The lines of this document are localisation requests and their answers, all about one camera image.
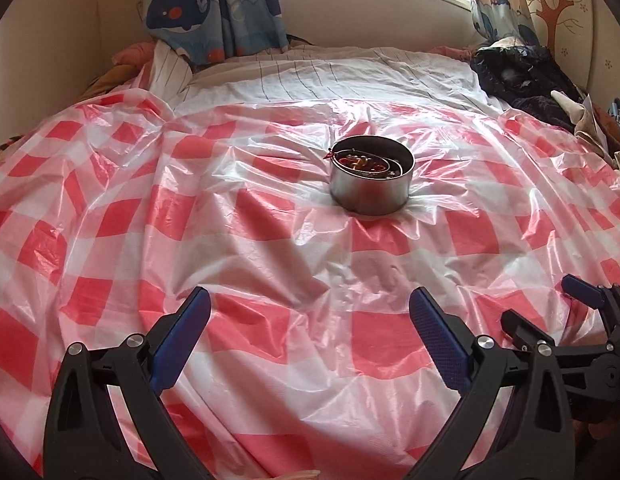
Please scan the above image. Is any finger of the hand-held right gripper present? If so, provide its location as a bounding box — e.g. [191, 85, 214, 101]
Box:
[501, 309, 620, 408]
[562, 274, 620, 343]

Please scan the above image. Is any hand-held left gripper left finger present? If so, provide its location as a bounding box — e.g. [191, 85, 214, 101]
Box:
[42, 286, 212, 480]

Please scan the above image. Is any pink pillow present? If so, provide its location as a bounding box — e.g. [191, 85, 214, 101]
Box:
[111, 41, 157, 67]

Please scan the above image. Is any red white checkered plastic sheet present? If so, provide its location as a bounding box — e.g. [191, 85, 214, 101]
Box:
[0, 85, 620, 480]

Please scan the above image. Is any white striped bedsheet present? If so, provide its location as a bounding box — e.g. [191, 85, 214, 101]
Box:
[135, 42, 506, 117]

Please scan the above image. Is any brown cushion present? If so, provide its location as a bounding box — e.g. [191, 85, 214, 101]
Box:
[82, 62, 142, 98]

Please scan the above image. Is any black jacket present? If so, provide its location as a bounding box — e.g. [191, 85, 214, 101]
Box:
[471, 45, 582, 111]

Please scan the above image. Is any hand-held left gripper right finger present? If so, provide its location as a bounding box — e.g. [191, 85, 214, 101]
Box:
[409, 287, 573, 480]

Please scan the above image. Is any pink cloth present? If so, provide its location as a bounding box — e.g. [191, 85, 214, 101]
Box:
[429, 44, 477, 60]

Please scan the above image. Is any whale print curtain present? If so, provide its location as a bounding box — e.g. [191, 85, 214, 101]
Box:
[470, 0, 538, 47]
[142, 0, 289, 67]

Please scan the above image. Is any round metal tin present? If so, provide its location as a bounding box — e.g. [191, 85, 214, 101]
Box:
[330, 135, 416, 217]

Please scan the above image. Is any beige cloth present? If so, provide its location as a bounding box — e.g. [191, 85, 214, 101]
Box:
[550, 89, 599, 137]

